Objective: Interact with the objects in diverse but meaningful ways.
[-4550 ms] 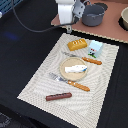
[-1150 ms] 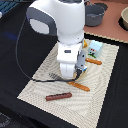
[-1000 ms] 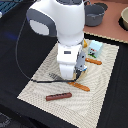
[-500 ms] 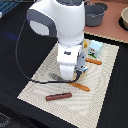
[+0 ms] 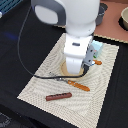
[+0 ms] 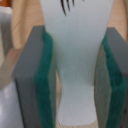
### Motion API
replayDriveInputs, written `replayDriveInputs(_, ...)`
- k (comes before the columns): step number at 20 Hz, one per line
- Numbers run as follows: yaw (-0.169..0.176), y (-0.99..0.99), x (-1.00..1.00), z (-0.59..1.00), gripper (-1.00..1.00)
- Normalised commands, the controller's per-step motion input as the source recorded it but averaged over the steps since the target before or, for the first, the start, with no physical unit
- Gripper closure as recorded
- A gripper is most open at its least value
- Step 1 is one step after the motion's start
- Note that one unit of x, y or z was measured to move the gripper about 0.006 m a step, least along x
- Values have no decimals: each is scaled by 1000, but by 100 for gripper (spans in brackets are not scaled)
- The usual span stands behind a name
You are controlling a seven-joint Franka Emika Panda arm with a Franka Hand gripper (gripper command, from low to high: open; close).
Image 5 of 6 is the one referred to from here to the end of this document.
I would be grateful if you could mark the brown toy sausage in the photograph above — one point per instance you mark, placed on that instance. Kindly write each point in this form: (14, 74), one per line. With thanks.
(58, 96)

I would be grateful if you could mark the knife with orange handle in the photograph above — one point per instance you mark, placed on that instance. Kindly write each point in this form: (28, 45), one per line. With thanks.
(97, 62)

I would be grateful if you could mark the fork with orange handle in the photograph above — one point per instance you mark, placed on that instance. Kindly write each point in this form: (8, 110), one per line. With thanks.
(77, 85)

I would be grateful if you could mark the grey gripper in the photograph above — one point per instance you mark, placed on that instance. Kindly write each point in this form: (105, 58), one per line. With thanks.
(87, 61)

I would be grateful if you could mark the beige bowl on stove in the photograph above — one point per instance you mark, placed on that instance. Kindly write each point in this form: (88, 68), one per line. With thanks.
(124, 15)

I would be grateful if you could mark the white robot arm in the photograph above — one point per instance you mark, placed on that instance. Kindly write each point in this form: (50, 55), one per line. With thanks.
(79, 19)

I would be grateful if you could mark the light blue milk carton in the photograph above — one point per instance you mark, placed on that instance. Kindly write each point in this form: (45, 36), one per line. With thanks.
(97, 48)

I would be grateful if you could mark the round wooden plate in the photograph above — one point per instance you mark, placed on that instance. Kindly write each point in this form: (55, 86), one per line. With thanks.
(64, 72)

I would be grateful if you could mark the large grey pot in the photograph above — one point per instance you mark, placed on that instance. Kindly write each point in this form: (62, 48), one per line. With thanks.
(103, 7)

